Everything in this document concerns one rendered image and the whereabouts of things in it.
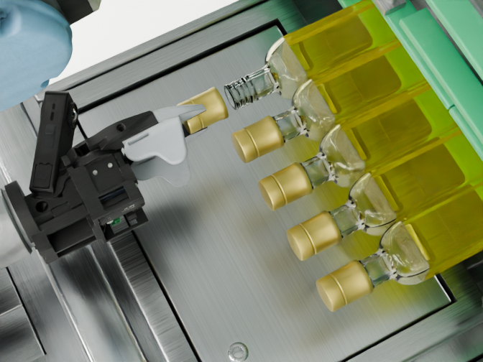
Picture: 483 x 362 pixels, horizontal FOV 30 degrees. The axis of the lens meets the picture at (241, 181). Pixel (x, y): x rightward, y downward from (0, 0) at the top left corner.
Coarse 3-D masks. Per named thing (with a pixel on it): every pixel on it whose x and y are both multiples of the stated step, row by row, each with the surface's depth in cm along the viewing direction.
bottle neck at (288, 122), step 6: (282, 114) 92; (288, 114) 92; (294, 114) 92; (276, 120) 91; (282, 120) 91; (288, 120) 91; (294, 120) 92; (282, 126) 91; (288, 126) 91; (294, 126) 92; (300, 126) 92; (282, 132) 91; (288, 132) 92; (294, 132) 92; (300, 132) 92; (288, 138) 92
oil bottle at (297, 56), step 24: (312, 24) 95; (336, 24) 95; (360, 24) 95; (384, 24) 95; (288, 48) 93; (312, 48) 93; (336, 48) 93; (360, 48) 94; (288, 72) 93; (312, 72) 93; (288, 96) 95
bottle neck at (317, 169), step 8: (312, 160) 90; (320, 160) 90; (304, 168) 89; (312, 168) 89; (320, 168) 90; (328, 168) 90; (312, 176) 89; (320, 176) 90; (328, 176) 90; (312, 184) 90; (320, 184) 90
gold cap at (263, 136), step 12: (264, 120) 92; (240, 132) 91; (252, 132) 91; (264, 132) 91; (276, 132) 91; (240, 144) 90; (252, 144) 90; (264, 144) 91; (276, 144) 91; (240, 156) 92; (252, 156) 91
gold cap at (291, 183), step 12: (288, 168) 90; (300, 168) 89; (264, 180) 89; (276, 180) 89; (288, 180) 89; (300, 180) 89; (264, 192) 89; (276, 192) 88; (288, 192) 89; (300, 192) 89; (276, 204) 89
